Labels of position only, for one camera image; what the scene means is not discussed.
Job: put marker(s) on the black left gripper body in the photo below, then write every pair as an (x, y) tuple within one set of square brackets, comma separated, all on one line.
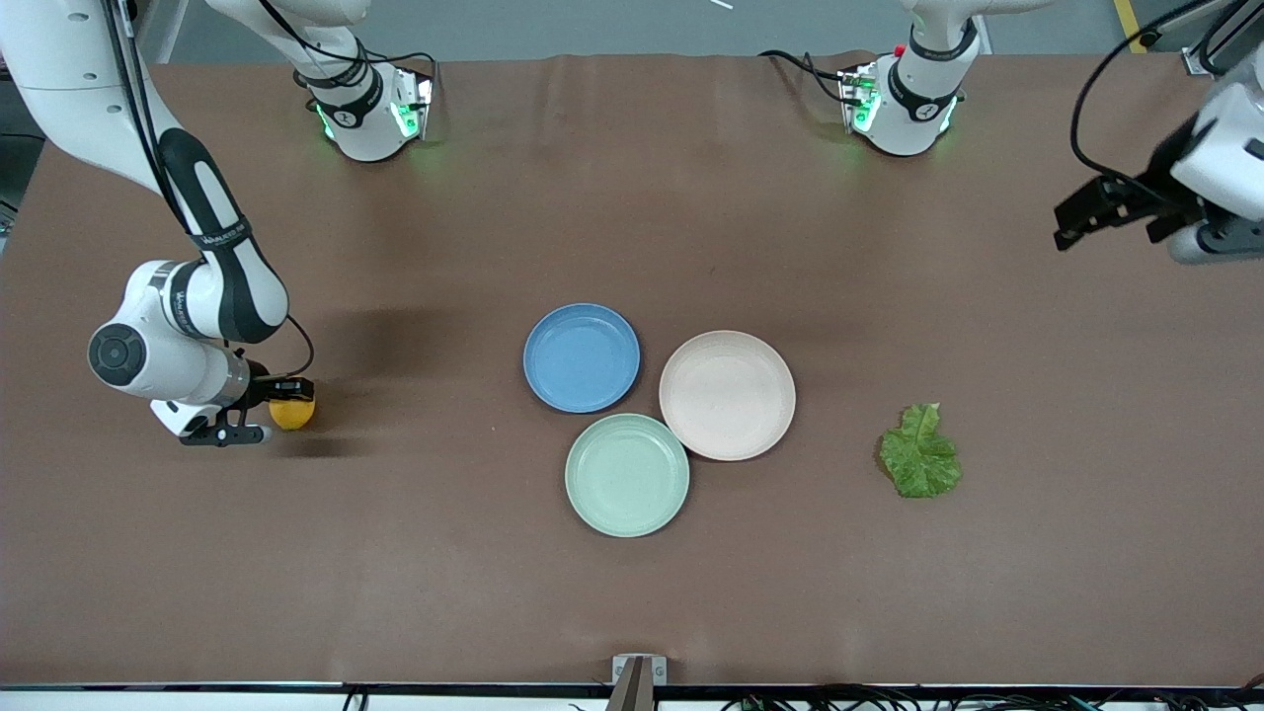
[(1151, 184)]

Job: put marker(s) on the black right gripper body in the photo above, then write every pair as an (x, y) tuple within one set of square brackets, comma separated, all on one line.
[(259, 384)]

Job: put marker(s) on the yellow lemon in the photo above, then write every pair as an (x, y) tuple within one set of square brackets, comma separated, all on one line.
[(293, 414)]

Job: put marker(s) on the green lettuce leaf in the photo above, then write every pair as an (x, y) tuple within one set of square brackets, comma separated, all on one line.
[(920, 459)]

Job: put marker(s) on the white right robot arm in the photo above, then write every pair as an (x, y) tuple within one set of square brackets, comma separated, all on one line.
[(232, 276)]

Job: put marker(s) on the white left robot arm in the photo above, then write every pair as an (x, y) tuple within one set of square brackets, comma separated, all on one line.
[(908, 118)]

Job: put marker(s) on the brown table cover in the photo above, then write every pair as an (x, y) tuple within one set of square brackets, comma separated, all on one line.
[(395, 553)]

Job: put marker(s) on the metal base connector plate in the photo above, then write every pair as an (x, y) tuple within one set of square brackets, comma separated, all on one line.
[(851, 99), (423, 99)]

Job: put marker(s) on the blue plate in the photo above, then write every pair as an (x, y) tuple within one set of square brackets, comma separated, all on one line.
[(582, 357)]

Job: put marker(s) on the mint green plate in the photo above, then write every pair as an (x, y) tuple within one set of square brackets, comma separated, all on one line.
[(626, 476)]

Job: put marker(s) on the beige pink plate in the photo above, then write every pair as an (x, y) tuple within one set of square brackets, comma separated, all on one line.
[(727, 395)]

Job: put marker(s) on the aluminium frame profile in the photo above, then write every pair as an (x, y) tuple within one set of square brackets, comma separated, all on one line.
[(1200, 61)]

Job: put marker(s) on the white table edge rail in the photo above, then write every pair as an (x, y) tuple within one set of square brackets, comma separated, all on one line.
[(197, 699)]

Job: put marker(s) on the grey metal camera bracket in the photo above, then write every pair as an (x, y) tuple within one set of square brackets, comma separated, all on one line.
[(638, 673)]

